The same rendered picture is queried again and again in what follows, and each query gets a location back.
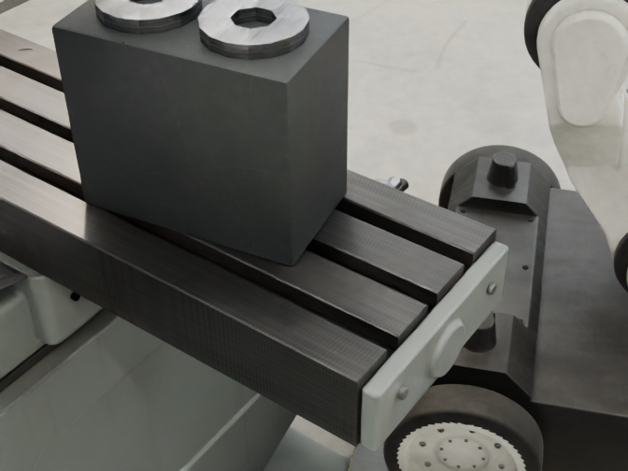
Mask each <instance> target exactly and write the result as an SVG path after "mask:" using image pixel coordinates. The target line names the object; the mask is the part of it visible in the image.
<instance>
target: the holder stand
mask: <svg viewBox="0 0 628 471"><path fill-rule="evenodd" d="M51 30H52V34H53V40H54V45H55V49H56V54H57V59H58V65H59V69H60V74H61V79H62V83H63V89H64V98H65V102H66V108H67V113H68V118H69V122H70V127H71V133H72V137H73V142H74V147H75V152H76V157H77V162H78V171H79V175H80V181H81V186H82V190H83V195H84V200H85V202H86V203H87V204H89V205H92V206H96V207H100V208H103V209H107V210H110V211H113V212H116V213H120V214H122V215H125V216H128V217H132V218H135V219H138V220H141V221H146V222H149V223H152V224H156V225H159V226H162V227H164V228H168V229H171V230H174V231H178V232H181V233H183V234H186V235H190V236H195V237H198V238H202V239H205V240H207V241H210V242H214V243H217V244H220V245H223V246H226V247H229V248H232V249H235V250H241V251H244V252H246V253H250V254H253V255H256V256H259V257H263V258H265V259H268V260H271V261H275V262H278V263H281V264H286V265H294V264H295V262H296V261H297V259H298V258H299V257H300V255H301V254H302V253H303V251H304V250H305V249H306V247H307V246H308V244H309V243H310V241H311V240H312V239H313V237H314V236H315V235H316V234H317V233H318V232H319V230H320V229H321V227H322V226H323V224H324V223H325V222H326V220H327V219H328V218H329V216H330V215H331V213H332V212H333V211H334V209H335V208H336V206H337V205H338V204H339V202H340V201H341V199H342V198H343V197H344V195H345V194H346V192H347V164H348V100H349V35H350V19H349V17H348V16H345V15H340V14H335V13H332V12H327V11H322V10H317V9H314V8H309V7H303V6H302V5H301V4H299V3H298V2H297V1H295V0H87V1H86V2H85V3H83V4H82V5H81V6H79V7H77V8H76V9H75V10H73V11H72V12H70V13H69V14H68V15H66V16H65V17H64V18H62V19H61V20H59V21H58V22H56V23H55V24H53V26H52V29H51Z"/></svg>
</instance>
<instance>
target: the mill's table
mask: <svg viewBox="0 0 628 471"><path fill-rule="evenodd" d="M495 233H496V229H494V228H492V227H490V226H488V225H485V224H483V223H480V222H478V221H474V220H471V219H469V218H466V217H465V216H462V215H460V214H457V213H455V212H452V211H450V210H447V209H445V208H443V207H440V206H437V205H435V204H432V203H430V202H427V201H425V200H422V199H420V198H418V197H416V196H413V195H411V194H408V193H404V192H402V191H400V190H397V189H395V188H393V187H391V186H388V185H386V184H383V183H381V182H378V181H376V180H373V179H371V178H368V177H365V176H363V175H360V174H358V173H356V172H353V171H351V170H348V169H347V192H346V194H345V195H344V197H343V198H342V199H341V201H340V202H339V204H338V205H337V206H336V208H335V209H334V211H333V212H332V213H331V215H330V216H329V218H328V219H327V220H326V222H325V223H324V224H323V226H322V227H321V229H320V230H319V232H318V233H317V234H316V235H315V236H314V237H313V239H312V240H311V241H310V243H309V244H308V246H307V247H306V249H305V250H304V251H303V253H302V254H301V255H300V257H299V258H298V259H297V261H296V262H295V264H294V265H286V264H281V263H278V262H275V261H271V260H268V259H265V258H263V257H259V256H256V255H253V254H250V253H246V252H244V251H241V250H235V249H232V248H229V247H226V246H223V245H220V244H217V243H214V242H210V241H207V240H205V239H202V238H198V237H195V236H192V235H186V234H183V233H181V232H178V231H174V230H171V229H168V228H164V227H162V226H159V225H156V224H152V223H149V222H146V221H141V220H138V219H135V218H132V217H128V216H125V215H122V214H120V213H116V212H113V211H110V210H107V209H103V208H100V207H96V206H92V205H89V204H87V203H86V202H85V200H84V195H83V190H82V186H81V181H80V175H79V167H78V162H77V157H76V152H75V147H74V142H73V137H72V133H71V127H70V122H69V118H68V113H67V108H66V102H65V98H64V89H63V83H62V79H61V74H60V69H59V65H58V59H57V54H56V51H55V50H51V49H49V48H46V47H44V46H41V45H39V44H36V43H35V42H32V41H30V40H27V39H25V38H22V37H20V36H16V35H13V34H11V33H10V32H7V31H5V30H2V29H0V251H1V252H3V253H5V254H6V255H8V256H9V257H11V258H13V259H15V260H17V261H18V262H20V263H22V264H25V265H26V266H28V267H30V268H32V269H34V270H35V271H36V272H38V273H40V274H42V275H44V276H45V277H47V278H50V279H52V280H54V281H55V282H57V283H59V284H61V285H63V286H64V287H66V288H67V289H69V290H71V291H73V292H74V293H77V294H79V295H81V296H82V297H84V298H86V299H88V300H90V301H92V302H93V303H95V304H97V305H98V306H100V307H102V308H104V309H106V310H108V311H110V312H111V313H113V314H115V315H117V316H119V317H120V318H122V319H124V320H126V321H129V322H130V323H132V324H133V325H135V326H137V327H138V328H140V329H142V330H144V331H146V332H148V333H149V334H151V335H154V336H156V337H157V338H159V339H161V340H163V341H164V342H166V343H167V344H169V345H171V346H173V347H175V348H176V349H178V350H181V351H183V352H184V353H186V354H188V355H190V356H192V357H193V358H194V359H196V360H198V361H200V362H202V363H203V364H206V365H208V366H210V367H212V368H213V369H215V370H217V371H219V372H221V373H222V374H224V375H225V376H227V377H229V378H231V379H233V380H235V381H237V382H239V383H240V384H242V385H244V386H246V387H248V388H250V389H251V390H253V391H255V392H257V393H258V394H260V395H262V396H264V397H266V398H268V399H269V400H271V401H273V402H275V403H277V404H278V405H280V406H282V407H285V408H287V409H288V410H290V411H291V412H293V413H295V414H296V415H298V416H300V417H302V418H304V419H306V420H307V421H310V422H312V423H314V424H315V425H317V426H319V427H320V428H322V429H324V430H325V431H327V432H329V433H331V434H333V435H335V436H337V437H339V438H341V439H342V440H344V441H346V442H348V443H350V444H351V445H352V446H354V447H357V445H358V444H359V443H360V442H361V444H362V445H363V446H365V447H367V448H369V449H371V450H377V449H378V448H379V447H380V446H381V444H382V443H383V442H384V441H385V440H386V439H387V437H388V436H389V435H390V434H391V433H392V431H393V430H394V429H395V428H396V427H397V425H398V424H399V423H400V422H401V421H402V419H403V418H404V417H405V416H406V415H407V413H408V412H409V411H410V410H411V409H412V408H413V407H414V406H415V405H416V404H417V403H418V401H419V400H420V399H421V398H422V397H423V395H424V394H425V393H426V392H427V391H428V389H429V388H430V387H431V386H432V385H433V384H434V382H435V381H436V380H437V379H438V378H441V377H443V376H444V375H445V374H446V373H447V372H448V371H449V370H450V369H451V367H452V366H453V364H454V363H455V361H456V359H457V357H458V355H459V353H460V351H461V348H462V346H463V345H464V344H465V343H466V341H467V340H468V339H469V338H470V337H471V335H472V334H474V333H475V332H476V330H477V329H478V328H479V326H480V325H481V324H482V323H483V322H484V320H485V319H486V318H487V317H488V316H489V314H490V313H491V312H492V311H493V309H494V308H495V307H496V306H497V305H498V303H499V302H500V301H501V297H502V290H503V285H504V278H505V272H506V265H507V254H508V247H507V246H505V245H503V244H501V243H498V242H494V240H495Z"/></svg>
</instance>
